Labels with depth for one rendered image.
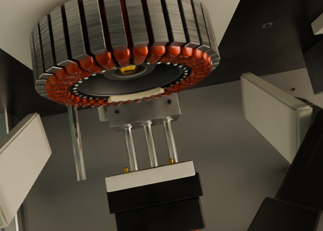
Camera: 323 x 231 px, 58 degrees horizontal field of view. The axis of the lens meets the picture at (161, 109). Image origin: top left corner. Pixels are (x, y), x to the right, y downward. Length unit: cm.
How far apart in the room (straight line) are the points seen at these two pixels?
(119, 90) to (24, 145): 8
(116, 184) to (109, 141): 24
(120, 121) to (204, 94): 18
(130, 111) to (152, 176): 12
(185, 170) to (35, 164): 9
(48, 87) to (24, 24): 4
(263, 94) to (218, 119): 28
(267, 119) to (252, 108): 2
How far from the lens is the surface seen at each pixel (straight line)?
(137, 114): 30
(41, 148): 19
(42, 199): 46
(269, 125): 16
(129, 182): 20
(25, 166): 17
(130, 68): 18
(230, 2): 19
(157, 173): 20
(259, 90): 16
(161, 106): 30
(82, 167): 26
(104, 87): 21
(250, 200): 45
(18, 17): 17
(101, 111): 32
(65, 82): 16
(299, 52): 40
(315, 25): 31
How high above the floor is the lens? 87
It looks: 10 degrees down
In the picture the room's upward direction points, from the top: 169 degrees clockwise
